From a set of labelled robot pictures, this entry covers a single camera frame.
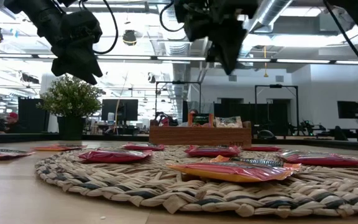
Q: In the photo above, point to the black wall monitor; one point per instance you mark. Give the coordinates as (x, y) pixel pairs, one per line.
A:
(348, 109)

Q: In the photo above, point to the black partition panel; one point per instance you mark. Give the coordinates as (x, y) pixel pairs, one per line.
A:
(31, 115)

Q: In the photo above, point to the orange tea packet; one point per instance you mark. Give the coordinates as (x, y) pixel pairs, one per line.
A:
(235, 172)
(2, 154)
(200, 120)
(59, 147)

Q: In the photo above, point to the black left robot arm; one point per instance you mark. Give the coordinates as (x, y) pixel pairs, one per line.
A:
(33, 12)

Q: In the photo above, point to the round woven straw placemat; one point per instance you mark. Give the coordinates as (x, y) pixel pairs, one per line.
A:
(135, 189)

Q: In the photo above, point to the silver ventilation duct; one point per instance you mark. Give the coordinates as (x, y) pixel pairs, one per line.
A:
(275, 9)
(174, 46)

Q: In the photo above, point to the black red backpack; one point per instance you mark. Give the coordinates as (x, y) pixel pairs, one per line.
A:
(166, 119)

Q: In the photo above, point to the red strawberry tea packet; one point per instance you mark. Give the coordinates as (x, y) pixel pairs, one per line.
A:
(143, 147)
(322, 160)
(113, 156)
(213, 151)
(261, 148)

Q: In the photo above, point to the black aluminium table frame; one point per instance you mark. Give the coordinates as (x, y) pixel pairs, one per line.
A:
(26, 137)

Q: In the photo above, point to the black metal rig frame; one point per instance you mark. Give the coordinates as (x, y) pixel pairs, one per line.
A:
(179, 82)
(277, 86)

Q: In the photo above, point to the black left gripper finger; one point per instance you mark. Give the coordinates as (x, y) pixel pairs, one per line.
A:
(87, 67)
(64, 65)

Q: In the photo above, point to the beige tea packet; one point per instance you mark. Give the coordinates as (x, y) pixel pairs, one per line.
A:
(228, 122)

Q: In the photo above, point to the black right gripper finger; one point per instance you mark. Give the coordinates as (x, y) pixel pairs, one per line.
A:
(228, 51)

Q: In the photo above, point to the black round device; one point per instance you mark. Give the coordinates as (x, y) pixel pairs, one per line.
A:
(265, 134)

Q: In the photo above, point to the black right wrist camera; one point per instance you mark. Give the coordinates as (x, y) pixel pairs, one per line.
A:
(185, 9)

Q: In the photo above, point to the green potted plant black pot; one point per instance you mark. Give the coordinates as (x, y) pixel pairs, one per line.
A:
(70, 99)

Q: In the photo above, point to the black background robot arm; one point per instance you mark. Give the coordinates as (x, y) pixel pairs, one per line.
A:
(306, 127)

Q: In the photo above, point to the wooden compartment tea box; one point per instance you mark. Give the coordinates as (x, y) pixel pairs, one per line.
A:
(197, 137)

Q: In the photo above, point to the black overhead light bar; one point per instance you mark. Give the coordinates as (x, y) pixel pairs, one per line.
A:
(154, 58)

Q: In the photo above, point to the person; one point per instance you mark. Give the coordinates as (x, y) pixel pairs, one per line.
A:
(12, 123)
(193, 111)

